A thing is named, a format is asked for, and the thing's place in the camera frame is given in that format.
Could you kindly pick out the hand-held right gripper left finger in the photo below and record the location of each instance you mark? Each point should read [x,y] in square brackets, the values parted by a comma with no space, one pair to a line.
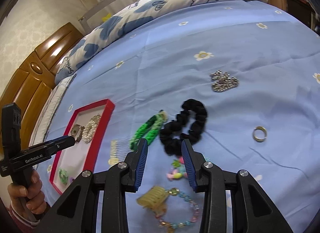
[140,165]

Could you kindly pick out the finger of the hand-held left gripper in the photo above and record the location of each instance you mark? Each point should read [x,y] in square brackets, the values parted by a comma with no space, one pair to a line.
[58,144]

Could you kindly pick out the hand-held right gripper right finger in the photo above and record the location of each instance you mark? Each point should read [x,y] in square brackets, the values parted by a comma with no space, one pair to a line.
[188,166]

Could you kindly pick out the red jewelry tray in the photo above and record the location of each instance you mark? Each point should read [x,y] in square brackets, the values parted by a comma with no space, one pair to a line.
[75,159]

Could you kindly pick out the black scrunchie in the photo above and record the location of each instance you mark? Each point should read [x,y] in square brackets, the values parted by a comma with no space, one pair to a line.
[197,114]

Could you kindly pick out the person's left forearm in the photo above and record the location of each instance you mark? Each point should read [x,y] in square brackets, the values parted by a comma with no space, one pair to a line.
[17,219]

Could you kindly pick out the person's left hand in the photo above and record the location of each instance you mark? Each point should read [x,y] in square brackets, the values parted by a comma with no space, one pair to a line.
[35,201]

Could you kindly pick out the pastel toy hair clip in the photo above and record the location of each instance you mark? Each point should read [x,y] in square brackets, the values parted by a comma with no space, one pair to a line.
[176,173]

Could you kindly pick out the yellow hair comb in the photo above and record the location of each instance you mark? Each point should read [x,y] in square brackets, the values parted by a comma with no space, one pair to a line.
[117,154]

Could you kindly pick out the yellow hair claw clip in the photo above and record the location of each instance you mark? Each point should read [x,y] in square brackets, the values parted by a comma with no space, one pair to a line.
[152,196]

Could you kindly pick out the wooden headboard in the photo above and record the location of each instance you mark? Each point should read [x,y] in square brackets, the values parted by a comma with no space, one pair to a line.
[30,85]

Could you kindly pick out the blue floral bed sheet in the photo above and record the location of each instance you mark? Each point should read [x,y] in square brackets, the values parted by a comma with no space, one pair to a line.
[237,42]

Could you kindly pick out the blue patterned pillow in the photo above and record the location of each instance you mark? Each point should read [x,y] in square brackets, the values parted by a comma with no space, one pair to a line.
[140,10]

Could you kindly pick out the dark shelf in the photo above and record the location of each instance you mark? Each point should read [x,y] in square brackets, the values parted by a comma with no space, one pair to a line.
[300,2]

